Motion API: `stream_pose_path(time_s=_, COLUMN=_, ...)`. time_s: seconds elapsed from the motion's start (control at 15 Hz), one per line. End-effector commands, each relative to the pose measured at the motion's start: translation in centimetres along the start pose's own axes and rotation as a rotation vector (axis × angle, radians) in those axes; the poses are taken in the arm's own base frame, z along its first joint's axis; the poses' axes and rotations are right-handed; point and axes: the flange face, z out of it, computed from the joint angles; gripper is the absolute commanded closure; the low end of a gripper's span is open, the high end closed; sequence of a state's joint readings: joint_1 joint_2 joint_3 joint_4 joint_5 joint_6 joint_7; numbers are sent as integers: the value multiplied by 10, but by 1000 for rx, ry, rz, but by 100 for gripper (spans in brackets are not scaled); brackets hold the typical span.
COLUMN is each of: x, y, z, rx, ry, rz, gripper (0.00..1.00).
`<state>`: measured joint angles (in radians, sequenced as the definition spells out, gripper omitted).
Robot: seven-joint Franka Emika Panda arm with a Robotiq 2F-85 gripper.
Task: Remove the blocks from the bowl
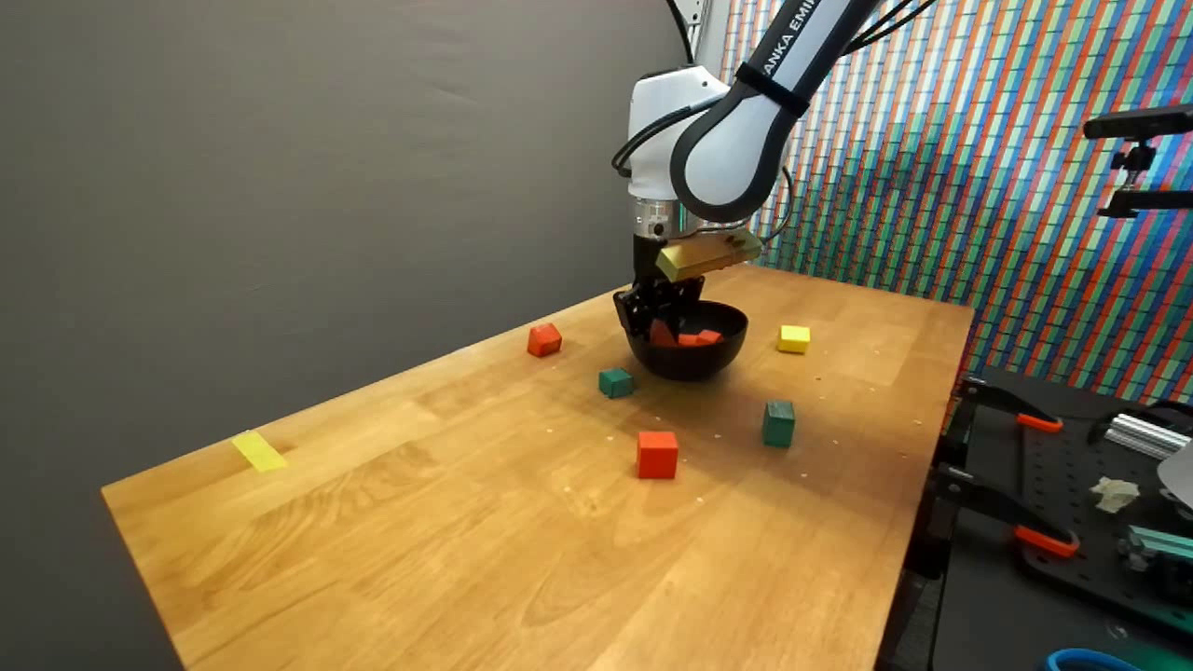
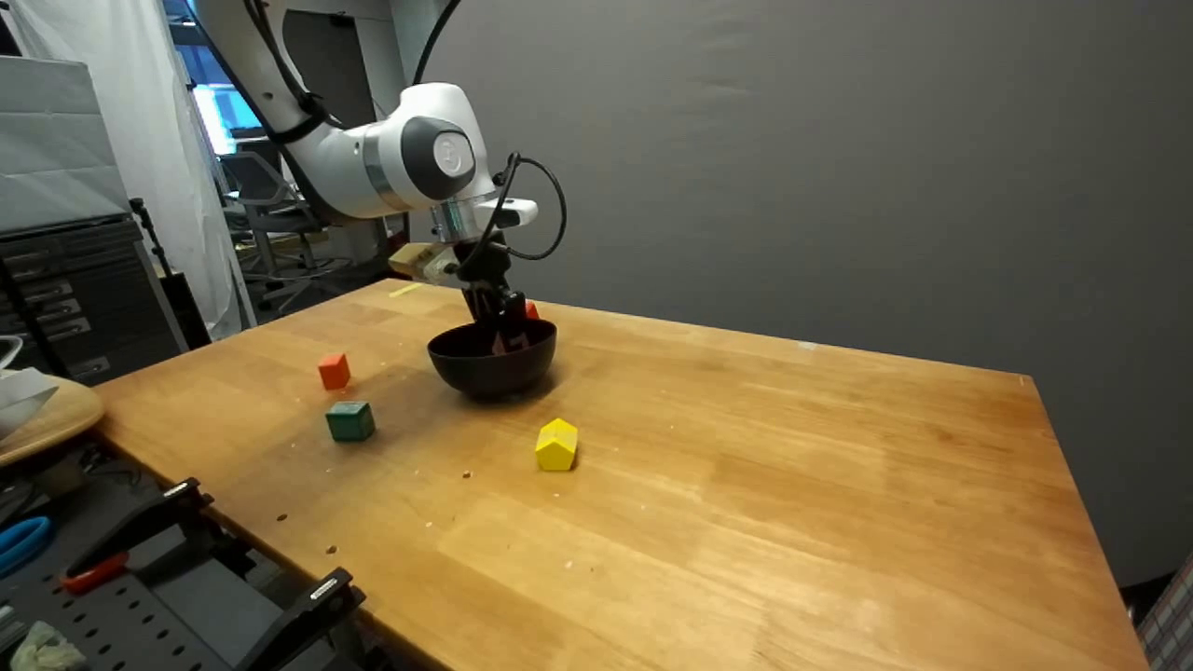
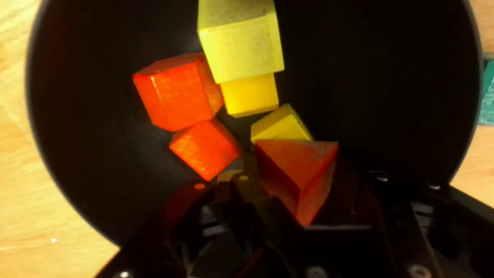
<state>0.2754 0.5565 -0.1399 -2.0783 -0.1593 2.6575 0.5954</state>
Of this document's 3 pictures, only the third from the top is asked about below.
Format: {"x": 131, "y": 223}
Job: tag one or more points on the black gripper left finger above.
{"x": 220, "y": 226}

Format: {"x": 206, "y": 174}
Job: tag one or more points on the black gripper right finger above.
{"x": 421, "y": 233}

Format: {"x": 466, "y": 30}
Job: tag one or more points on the red wooden block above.
{"x": 177, "y": 94}
{"x": 301, "y": 172}

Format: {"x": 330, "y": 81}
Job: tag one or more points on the black bowl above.
{"x": 386, "y": 78}

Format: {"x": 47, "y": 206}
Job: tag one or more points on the orange wooden block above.
{"x": 205, "y": 149}

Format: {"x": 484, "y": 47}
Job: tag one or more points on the large yellow-green wooden block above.
{"x": 240, "y": 44}

